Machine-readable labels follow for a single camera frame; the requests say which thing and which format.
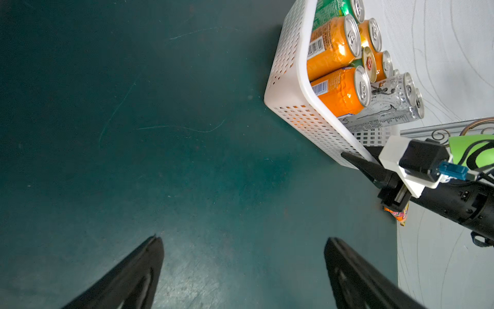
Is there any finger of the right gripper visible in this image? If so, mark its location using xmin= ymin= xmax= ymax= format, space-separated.
xmin=341 ymin=152 xmax=390 ymax=189

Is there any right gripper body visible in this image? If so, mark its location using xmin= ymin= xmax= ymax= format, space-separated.
xmin=377 ymin=169 xmax=448 ymax=217

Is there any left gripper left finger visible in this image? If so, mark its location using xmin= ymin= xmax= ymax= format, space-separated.
xmin=64 ymin=236 xmax=165 ymax=308

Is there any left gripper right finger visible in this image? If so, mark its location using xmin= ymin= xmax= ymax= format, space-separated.
xmin=324 ymin=238 xmax=423 ymax=309

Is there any white Monster can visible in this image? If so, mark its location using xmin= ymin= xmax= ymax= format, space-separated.
xmin=400 ymin=88 xmax=425 ymax=124
xmin=338 ymin=72 xmax=416 ymax=133

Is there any orange Fanta can front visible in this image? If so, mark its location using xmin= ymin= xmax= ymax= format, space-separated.
xmin=311 ymin=66 xmax=371 ymax=117

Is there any orange fanta can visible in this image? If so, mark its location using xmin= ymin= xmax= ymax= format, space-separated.
xmin=311 ymin=66 xmax=371 ymax=117
xmin=374 ymin=50 xmax=394 ymax=81

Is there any white perforated plastic basket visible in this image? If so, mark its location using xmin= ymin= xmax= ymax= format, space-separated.
xmin=264 ymin=1 xmax=400 ymax=167

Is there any orange soda can yellow band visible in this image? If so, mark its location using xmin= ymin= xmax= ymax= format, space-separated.
xmin=307 ymin=15 xmax=362 ymax=81

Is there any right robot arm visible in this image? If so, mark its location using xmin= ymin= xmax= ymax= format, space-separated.
xmin=341 ymin=153 xmax=493 ymax=247

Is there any Fox's candy bag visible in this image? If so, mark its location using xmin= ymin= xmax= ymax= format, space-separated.
xmin=383 ymin=203 xmax=410 ymax=227

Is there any orange Fanta can back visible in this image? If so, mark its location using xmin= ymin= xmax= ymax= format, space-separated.
xmin=374 ymin=50 xmax=394 ymax=81

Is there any green gold-top can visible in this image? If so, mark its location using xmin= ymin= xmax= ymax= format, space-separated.
xmin=349 ymin=46 xmax=377 ymax=83

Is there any orange soda can back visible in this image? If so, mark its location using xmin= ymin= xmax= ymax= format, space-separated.
xmin=358 ymin=18 xmax=383 ymax=52

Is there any green Sprite can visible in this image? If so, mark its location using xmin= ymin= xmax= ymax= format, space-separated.
xmin=312 ymin=0 xmax=365 ymax=31

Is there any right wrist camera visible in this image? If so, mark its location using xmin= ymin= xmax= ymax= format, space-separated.
xmin=378 ymin=136 xmax=469 ymax=198

